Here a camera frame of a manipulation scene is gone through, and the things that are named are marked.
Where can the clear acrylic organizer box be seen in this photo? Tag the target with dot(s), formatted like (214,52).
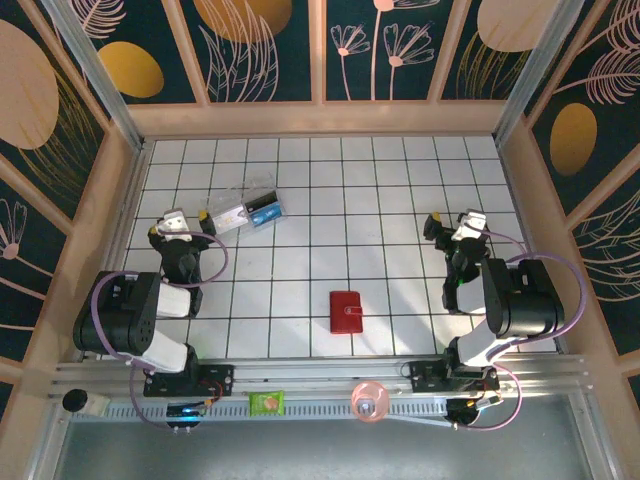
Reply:
(235,200)

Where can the red card holder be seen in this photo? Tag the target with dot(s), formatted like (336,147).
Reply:
(346,312)

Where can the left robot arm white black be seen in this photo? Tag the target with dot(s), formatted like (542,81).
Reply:
(120,310)

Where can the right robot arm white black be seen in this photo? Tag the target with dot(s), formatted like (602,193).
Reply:
(525,300)

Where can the black credit card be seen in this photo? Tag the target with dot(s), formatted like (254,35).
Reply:
(260,201)

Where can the blue credit card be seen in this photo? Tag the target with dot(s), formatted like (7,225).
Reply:
(265,215)

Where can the black electronics module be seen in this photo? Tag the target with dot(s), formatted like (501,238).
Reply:
(185,415)
(465,412)

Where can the green snack packet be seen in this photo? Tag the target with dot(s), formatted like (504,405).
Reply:
(266,403)

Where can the pink plastic cup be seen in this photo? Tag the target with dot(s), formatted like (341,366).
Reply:
(370,402)

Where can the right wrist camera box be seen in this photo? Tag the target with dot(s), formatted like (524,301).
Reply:
(472,225)

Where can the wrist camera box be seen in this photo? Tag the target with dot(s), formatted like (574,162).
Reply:
(472,225)
(175,221)

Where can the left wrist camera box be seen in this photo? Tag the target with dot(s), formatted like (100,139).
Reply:
(175,221)

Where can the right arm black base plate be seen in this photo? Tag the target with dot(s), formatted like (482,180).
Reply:
(425,376)

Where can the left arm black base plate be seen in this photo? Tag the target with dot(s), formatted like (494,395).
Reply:
(220,380)

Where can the aluminium frame post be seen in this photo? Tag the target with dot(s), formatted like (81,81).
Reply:
(95,75)
(535,75)

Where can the black knob white switch box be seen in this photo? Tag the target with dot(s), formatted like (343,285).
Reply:
(75,400)

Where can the aluminium mounting rail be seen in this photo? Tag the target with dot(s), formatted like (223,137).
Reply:
(320,372)

